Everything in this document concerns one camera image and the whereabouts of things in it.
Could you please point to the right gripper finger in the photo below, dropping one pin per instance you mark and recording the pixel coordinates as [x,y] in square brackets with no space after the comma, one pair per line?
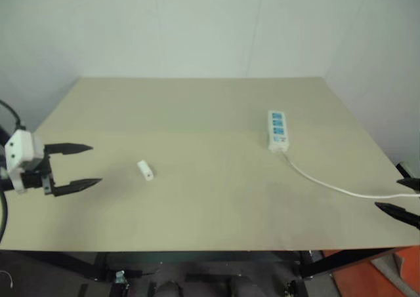
[412,183]
[402,212]

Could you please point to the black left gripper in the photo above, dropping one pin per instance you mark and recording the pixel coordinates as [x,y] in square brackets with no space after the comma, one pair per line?
[36,178]

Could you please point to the white plug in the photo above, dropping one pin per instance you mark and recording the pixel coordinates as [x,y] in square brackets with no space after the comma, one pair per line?
[145,170]

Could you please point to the white power strip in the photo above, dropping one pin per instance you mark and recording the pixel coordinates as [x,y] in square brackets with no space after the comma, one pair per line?
[277,131]

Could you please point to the table caster wheel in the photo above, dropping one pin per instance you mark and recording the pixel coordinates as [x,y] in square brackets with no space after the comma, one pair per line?
[290,287]
[120,277]

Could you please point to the dark rounded shape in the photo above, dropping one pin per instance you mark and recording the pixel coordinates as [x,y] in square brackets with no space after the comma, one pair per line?
[168,290]

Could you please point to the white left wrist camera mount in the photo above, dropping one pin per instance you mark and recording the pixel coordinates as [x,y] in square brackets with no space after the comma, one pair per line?
[20,146]

